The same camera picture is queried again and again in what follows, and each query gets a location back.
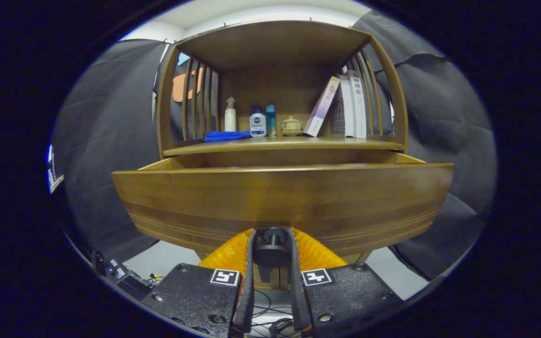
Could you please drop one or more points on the wooden cabinet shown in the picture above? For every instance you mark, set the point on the wooden cabinet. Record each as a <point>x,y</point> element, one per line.
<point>275,47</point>

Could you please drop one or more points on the black electronic box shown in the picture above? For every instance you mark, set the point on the black electronic box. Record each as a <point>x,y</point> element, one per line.
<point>122,277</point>

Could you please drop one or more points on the white pump bottle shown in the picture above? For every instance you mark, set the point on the white pump bottle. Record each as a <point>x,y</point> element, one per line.
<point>230,119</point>

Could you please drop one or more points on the beige lidded teacup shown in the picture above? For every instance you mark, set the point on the beige lidded teacup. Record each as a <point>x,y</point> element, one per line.
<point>291,126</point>

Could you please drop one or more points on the wooden countertop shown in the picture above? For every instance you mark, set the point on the wooden countertop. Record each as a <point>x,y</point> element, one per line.
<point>289,143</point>

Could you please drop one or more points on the purple book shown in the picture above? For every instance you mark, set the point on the purple book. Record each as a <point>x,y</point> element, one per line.
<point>322,108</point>

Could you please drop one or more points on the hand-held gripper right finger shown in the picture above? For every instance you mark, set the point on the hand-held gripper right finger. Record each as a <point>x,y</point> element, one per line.
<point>297,281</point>

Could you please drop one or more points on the patterned cover book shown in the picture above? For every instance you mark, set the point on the patterned cover book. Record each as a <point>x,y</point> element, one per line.
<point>345,108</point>

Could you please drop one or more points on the white lotion bottle blue cap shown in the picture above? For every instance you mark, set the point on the white lotion bottle blue cap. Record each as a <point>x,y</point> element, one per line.
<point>258,126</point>

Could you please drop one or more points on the blue transparent bottle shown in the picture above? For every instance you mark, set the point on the blue transparent bottle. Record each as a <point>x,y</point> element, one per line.
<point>271,122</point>

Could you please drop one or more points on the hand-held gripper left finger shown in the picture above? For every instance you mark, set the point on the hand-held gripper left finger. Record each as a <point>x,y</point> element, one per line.
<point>247,281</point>

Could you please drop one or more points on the blue folded cloth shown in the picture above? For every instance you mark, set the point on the blue folded cloth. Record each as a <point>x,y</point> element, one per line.
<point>226,136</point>

